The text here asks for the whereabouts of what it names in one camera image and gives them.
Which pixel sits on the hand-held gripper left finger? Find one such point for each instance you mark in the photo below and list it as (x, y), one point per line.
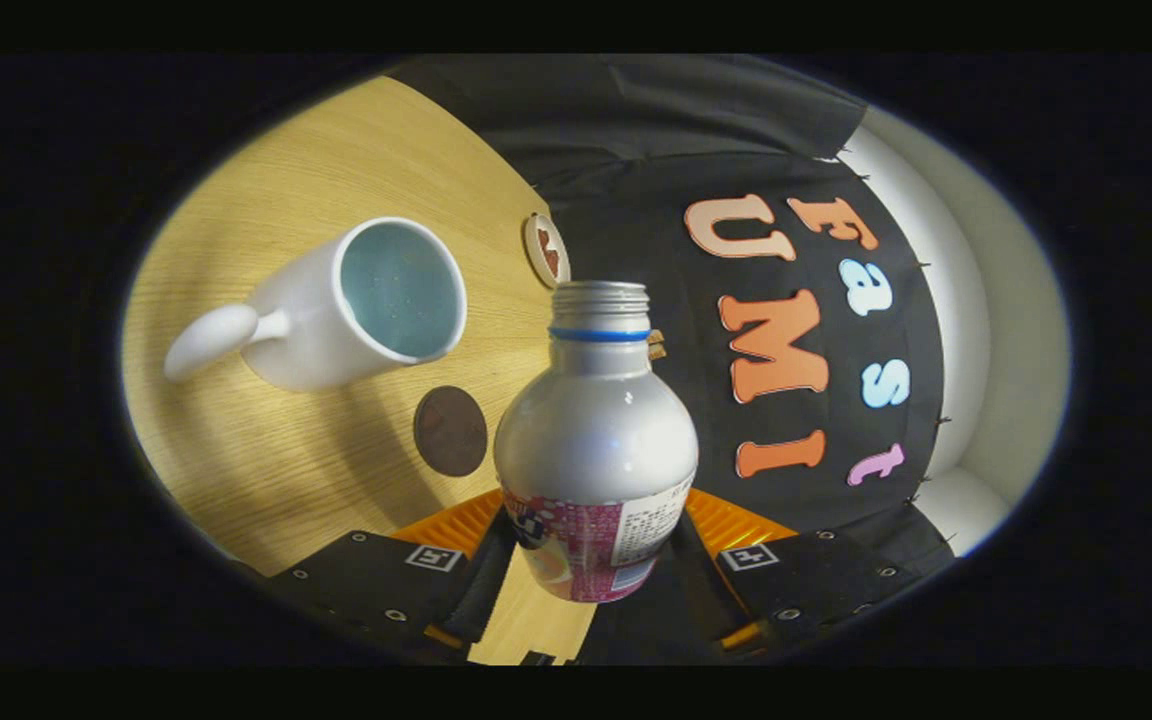
(481, 592)

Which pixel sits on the white round plate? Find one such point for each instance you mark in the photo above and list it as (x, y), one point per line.
(534, 250)

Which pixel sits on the black backdrop cloth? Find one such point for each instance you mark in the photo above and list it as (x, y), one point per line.
(656, 130)

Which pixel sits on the silver juice bottle red label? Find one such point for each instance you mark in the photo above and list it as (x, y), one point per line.
(596, 440)

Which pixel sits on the white cup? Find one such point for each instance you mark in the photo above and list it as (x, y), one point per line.
(301, 325)

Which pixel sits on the wooden table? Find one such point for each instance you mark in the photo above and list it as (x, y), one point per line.
(296, 470)

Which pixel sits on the brown pastry piece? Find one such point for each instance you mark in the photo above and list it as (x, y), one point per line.
(545, 241)
(552, 265)

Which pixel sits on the brown round coaster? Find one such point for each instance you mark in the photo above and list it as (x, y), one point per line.
(450, 432)

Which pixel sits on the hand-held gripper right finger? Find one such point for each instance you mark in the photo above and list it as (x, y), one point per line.
(724, 600)

